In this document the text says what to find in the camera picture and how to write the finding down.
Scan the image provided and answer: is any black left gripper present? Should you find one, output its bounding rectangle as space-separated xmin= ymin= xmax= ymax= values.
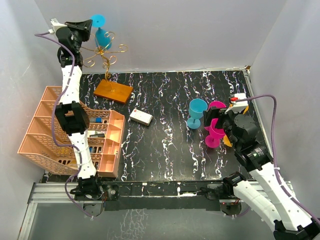
xmin=66 ymin=20 xmax=94 ymax=53

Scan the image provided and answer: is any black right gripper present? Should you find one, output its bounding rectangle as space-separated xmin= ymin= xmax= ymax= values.
xmin=203 ymin=106 xmax=243 ymax=149

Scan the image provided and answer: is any blue wine glass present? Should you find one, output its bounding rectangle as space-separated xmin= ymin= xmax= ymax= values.
xmin=186 ymin=98 xmax=208 ymax=130
xmin=91 ymin=14 xmax=112 ymax=50

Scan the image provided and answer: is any pink wine glass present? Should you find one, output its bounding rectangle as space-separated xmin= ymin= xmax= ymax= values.
xmin=203 ymin=101 xmax=227 ymax=131
xmin=204 ymin=118 xmax=226 ymax=149

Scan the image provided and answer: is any yellow wine glass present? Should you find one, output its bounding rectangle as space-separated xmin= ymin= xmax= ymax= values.
xmin=229 ymin=104 xmax=249 ymax=115
xmin=223 ymin=135 xmax=232 ymax=147

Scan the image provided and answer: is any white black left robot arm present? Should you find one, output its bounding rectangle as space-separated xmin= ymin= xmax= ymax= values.
xmin=50 ymin=18 xmax=104 ymax=200

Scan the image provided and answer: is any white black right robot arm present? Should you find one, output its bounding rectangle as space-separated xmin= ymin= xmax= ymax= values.
xmin=203 ymin=107 xmax=320 ymax=240

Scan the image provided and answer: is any white red small box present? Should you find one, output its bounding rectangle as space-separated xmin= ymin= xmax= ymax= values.
xmin=129 ymin=108 xmax=153 ymax=126

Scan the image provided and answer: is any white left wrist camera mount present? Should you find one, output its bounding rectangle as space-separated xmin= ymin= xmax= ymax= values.
xmin=48 ymin=18 xmax=67 ymax=35

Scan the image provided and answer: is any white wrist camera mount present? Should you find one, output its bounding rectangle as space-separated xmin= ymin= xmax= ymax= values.
xmin=48 ymin=18 xmax=67 ymax=35
xmin=225 ymin=93 xmax=249 ymax=114

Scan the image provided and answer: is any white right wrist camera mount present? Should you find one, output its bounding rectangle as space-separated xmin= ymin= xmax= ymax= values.
xmin=225 ymin=93 xmax=249 ymax=114

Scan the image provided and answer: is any gold wire wine glass rack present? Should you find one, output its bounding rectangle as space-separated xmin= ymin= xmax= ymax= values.
xmin=82 ymin=31 xmax=133 ymax=104

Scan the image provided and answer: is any black metal front rail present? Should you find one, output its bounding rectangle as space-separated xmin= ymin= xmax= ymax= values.
xmin=29 ymin=178 xmax=293 ymax=213

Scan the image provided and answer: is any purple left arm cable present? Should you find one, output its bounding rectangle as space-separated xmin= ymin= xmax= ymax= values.
xmin=34 ymin=31 xmax=96 ymax=218

